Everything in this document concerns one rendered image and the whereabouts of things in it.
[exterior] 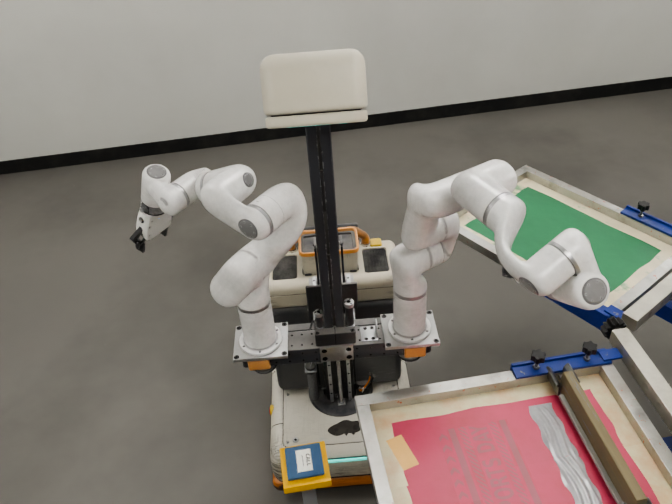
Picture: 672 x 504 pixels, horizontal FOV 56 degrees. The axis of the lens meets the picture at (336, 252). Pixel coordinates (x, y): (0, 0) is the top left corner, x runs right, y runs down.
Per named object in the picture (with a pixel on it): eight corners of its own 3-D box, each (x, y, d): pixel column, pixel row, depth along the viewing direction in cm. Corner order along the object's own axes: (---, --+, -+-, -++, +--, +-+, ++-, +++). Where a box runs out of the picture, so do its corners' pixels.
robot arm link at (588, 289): (545, 257, 115) (584, 224, 116) (519, 252, 125) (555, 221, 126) (591, 320, 117) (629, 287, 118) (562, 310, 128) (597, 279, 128)
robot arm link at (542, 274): (517, 209, 134) (595, 266, 121) (471, 247, 133) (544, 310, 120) (511, 184, 128) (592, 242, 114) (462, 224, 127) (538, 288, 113)
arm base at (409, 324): (384, 308, 195) (383, 269, 186) (425, 304, 195) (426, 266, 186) (390, 345, 183) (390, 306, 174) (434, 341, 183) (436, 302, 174)
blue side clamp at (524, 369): (514, 390, 192) (517, 375, 188) (508, 378, 196) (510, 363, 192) (608, 375, 195) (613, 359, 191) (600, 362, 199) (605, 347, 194)
